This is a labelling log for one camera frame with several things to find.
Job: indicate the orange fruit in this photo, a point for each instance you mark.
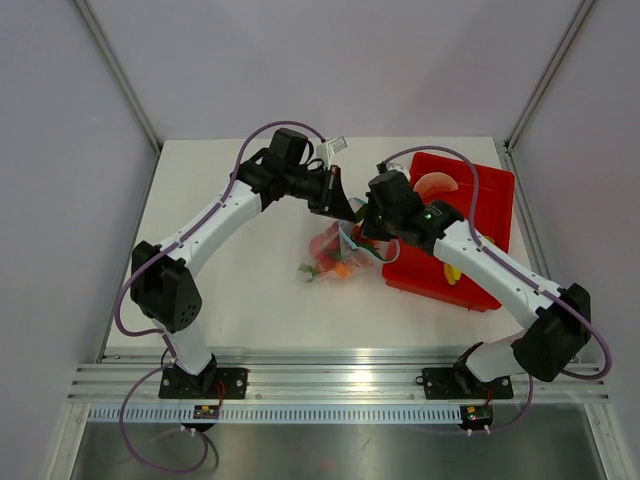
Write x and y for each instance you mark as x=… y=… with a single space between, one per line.
x=342 y=270

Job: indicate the right aluminium frame post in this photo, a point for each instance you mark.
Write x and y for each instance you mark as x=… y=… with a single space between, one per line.
x=557 y=59

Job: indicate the clear zip top bag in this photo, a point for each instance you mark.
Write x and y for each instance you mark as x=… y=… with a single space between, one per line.
x=391 y=249

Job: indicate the left black mount plate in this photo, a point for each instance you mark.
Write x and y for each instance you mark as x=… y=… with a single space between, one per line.
x=226 y=383

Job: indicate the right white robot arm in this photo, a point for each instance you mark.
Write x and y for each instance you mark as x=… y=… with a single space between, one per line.
x=554 y=329

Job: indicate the yellow banana bunch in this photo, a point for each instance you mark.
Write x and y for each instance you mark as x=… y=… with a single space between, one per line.
x=452 y=274

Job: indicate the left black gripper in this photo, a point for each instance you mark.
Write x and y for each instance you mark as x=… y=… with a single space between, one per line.
x=331 y=198

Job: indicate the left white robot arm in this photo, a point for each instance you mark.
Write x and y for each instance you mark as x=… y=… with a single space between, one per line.
x=164 y=276

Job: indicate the watermelon slice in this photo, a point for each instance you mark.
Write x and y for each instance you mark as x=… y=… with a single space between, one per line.
x=435 y=183

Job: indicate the right black mount plate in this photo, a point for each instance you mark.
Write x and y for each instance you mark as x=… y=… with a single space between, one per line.
x=441 y=383

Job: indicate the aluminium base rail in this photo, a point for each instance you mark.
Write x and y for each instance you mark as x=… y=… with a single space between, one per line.
x=308 y=376

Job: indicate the white slotted cable duct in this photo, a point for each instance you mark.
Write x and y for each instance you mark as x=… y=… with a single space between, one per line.
x=281 y=414

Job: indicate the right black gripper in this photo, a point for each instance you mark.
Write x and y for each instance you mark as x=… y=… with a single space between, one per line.
x=368 y=225

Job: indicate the wrinkled red apple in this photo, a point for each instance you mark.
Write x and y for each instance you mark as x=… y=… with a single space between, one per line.
x=317 y=245

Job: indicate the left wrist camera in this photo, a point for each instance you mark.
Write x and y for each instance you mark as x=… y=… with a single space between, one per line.
x=328 y=148

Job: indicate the red plastic bin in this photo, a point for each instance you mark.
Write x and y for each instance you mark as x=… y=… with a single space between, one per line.
x=416 y=272

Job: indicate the black mount plate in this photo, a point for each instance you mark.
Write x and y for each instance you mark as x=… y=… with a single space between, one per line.
x=226 y=383
x=441 y=383

